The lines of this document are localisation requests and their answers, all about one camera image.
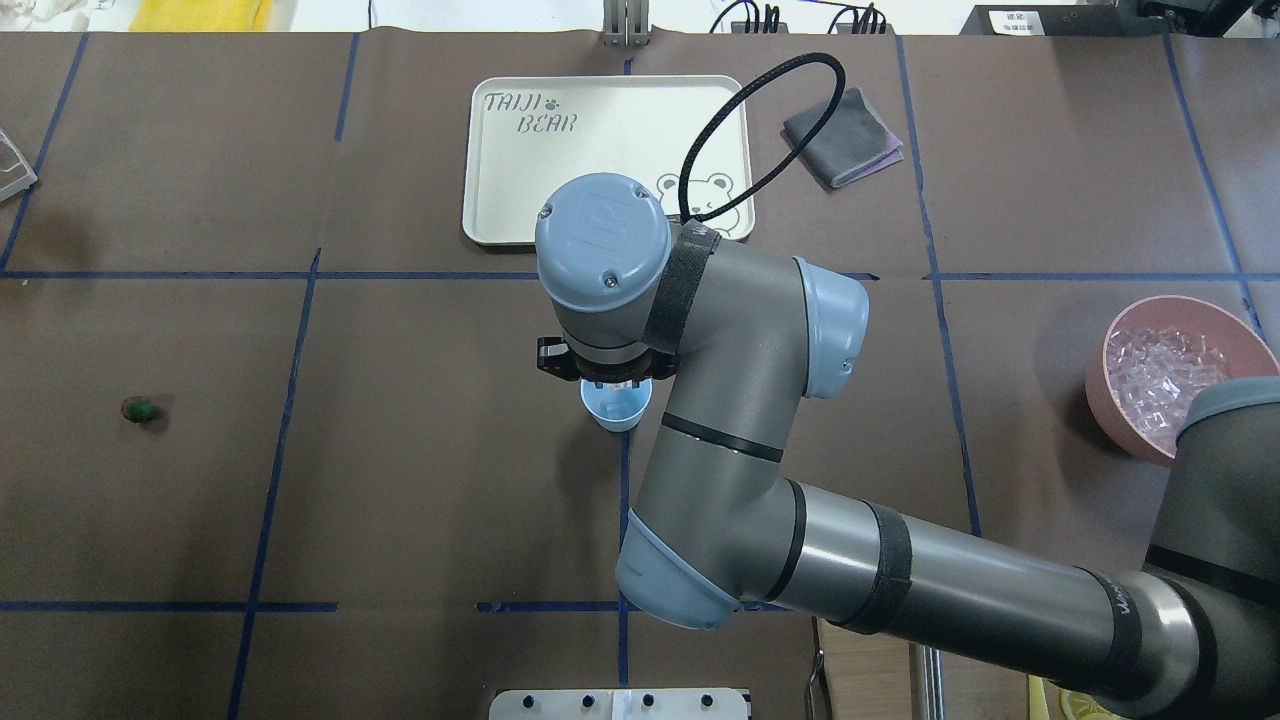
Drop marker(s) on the pink bowl of ice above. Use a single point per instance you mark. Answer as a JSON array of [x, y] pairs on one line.
[[1155, 358]]

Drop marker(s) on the white wire cup rack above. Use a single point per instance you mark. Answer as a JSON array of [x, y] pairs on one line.
[[17, 174]]

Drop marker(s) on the yellow cloth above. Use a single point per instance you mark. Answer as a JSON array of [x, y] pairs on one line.
[[202, 16]]

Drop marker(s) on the red strawberry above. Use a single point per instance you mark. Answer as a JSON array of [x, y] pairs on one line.
[[139, 410]]

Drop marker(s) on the wooden cutting board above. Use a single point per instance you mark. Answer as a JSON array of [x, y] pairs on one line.
[[868, 677]]

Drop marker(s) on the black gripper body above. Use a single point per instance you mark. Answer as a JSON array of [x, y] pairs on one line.
[[614, 381]]

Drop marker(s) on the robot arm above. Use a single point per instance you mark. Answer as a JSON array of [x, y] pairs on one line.
[[749, 338]]

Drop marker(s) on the black power box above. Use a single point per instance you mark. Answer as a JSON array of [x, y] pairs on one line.
[[1046, 20]]

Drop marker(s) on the cream bear tray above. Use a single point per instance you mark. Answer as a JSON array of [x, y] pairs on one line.
[[529, 135]]

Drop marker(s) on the steel rod black tip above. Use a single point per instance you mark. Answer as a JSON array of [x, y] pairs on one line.
[[927, 683]]

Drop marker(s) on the aluminium frame post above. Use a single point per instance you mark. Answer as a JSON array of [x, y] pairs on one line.
[[626, 23]]

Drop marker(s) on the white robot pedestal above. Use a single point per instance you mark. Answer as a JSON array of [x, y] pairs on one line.
[[623, 703]]

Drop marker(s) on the grey folded cloth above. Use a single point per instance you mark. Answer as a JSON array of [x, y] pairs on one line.
[[854, 144]]

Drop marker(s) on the light blue plastic cup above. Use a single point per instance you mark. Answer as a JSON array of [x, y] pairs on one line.
[[616, 407]]

